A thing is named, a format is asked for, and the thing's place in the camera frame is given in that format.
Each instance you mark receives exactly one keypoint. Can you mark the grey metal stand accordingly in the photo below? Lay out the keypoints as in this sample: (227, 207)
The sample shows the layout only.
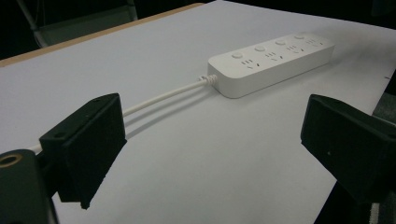
(77, 21)

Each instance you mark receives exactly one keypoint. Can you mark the white power strip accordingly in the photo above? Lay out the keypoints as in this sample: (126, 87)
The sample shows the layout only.
(270, 63)

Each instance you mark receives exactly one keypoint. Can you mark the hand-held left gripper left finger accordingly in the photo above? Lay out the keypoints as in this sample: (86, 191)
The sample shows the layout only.
(85, 146)

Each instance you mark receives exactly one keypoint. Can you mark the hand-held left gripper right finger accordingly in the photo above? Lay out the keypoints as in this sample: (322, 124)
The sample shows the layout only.
(351, 146)

